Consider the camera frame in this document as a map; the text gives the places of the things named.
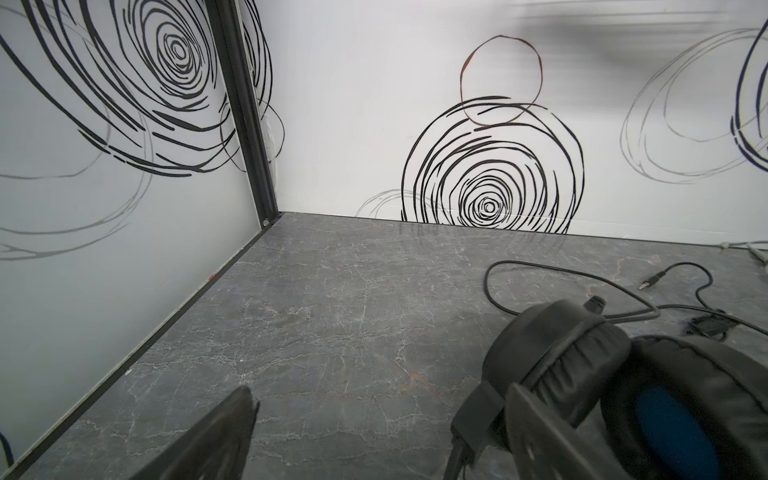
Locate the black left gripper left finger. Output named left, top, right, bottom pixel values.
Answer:
left=133, top=386, right=260, bottom=480

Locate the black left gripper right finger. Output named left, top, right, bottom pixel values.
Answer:
left=505, top=384, right=629, bottom=480

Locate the black blue gaming headset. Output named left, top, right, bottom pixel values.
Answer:
left=445, top=297, right=767, bottom=479

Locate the black headset cable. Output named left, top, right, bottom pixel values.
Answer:
left=482, top=259, right=768, bottom=341

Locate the black corner frame post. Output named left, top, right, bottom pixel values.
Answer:
left=205, top=0, right=279, bottom=227

